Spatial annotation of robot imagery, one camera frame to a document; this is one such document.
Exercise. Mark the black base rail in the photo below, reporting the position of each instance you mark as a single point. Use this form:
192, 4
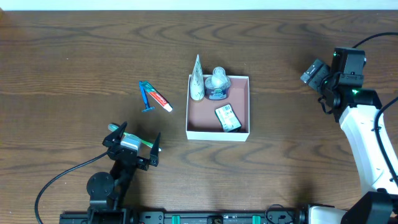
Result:
274, 214

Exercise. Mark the red Colgate toothpaste tube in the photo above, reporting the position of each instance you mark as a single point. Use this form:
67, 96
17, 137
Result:
157, 96

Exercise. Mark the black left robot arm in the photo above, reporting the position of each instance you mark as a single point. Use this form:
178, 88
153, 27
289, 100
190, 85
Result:
108, 189

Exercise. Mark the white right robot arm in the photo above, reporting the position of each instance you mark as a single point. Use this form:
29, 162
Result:
359, 113

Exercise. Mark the blue Gillette razor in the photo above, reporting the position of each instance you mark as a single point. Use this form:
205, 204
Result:
145, 99

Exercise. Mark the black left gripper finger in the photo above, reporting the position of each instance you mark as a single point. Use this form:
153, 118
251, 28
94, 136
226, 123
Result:
117, 132
154, 152

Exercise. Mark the green Dettol soap bar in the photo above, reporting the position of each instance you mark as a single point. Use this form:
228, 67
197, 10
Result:
229, 121

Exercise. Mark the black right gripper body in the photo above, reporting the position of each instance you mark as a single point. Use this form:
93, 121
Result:
315, 73

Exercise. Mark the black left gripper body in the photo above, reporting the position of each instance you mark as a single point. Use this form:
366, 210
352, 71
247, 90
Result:
142, 160

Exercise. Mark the white Pantene conditioner tube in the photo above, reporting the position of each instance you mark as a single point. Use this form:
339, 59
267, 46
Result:
197, 86

